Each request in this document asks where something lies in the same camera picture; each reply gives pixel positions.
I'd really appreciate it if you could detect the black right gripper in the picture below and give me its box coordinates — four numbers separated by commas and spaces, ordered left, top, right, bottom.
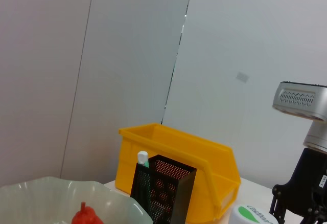
269, 147, 327, 224

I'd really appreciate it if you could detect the clear green-label water bottle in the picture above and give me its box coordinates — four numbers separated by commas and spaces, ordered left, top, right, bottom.
228, 204, 278, 224

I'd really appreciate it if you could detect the green pen with white cap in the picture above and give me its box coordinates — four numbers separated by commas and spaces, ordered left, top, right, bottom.
137, 151, 151, 209

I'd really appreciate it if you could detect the orange fruit with knob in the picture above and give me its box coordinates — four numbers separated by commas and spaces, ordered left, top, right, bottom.
71, 201, 104, 224

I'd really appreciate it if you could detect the black mesh pen holder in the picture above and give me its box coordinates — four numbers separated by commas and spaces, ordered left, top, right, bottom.
130, 154, 197, 224

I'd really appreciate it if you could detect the pale green wavy fruit bowl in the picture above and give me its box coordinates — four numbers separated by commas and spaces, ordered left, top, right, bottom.
0, 176, 154, 224

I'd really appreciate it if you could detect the yellow plastic storage bin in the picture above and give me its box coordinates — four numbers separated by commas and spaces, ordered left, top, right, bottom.
114, 123, 242, 222

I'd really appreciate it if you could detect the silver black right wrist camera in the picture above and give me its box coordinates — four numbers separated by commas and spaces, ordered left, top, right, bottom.
272, 81, 327, 122

